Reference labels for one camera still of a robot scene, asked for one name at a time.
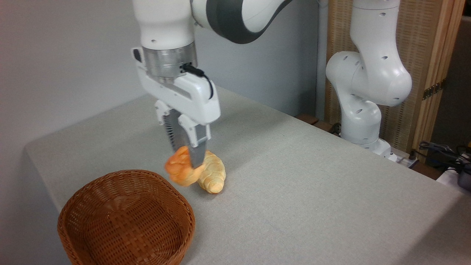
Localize white power strip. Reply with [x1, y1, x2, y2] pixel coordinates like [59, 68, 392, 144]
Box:
[391, 154, 419, 169]

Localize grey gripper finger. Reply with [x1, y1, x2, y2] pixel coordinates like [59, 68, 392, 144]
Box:
[178, 114, 212, 169]
[155, 100, 190, 153]

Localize brass screen hinge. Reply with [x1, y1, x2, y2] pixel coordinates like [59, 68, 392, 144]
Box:
[422, 78, 447, 100]

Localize orange round bread roll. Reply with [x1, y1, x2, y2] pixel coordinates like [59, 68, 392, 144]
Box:
[164, 146, 206, 187]

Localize grey tablecloth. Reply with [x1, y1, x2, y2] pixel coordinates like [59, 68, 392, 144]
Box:
[24, 86, 471, 265]

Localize dark cable bundle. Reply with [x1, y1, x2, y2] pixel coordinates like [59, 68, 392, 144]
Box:
[419, 141, 471, 173]

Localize brown wicker basket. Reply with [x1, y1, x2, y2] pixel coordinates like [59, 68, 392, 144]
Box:
[57, 169, 196, 265]

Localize pale yellow croissant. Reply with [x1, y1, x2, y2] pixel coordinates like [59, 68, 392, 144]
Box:
[197, 150, 226, 194]

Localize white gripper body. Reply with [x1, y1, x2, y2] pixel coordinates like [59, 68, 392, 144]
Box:
[132, 47, 221, 126]

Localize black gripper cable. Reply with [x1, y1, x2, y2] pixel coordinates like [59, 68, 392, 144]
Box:
[182, 63, 214, 100]

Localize wooden folding screen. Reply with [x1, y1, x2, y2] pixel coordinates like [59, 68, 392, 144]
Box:
[325, 0, 466, 152]

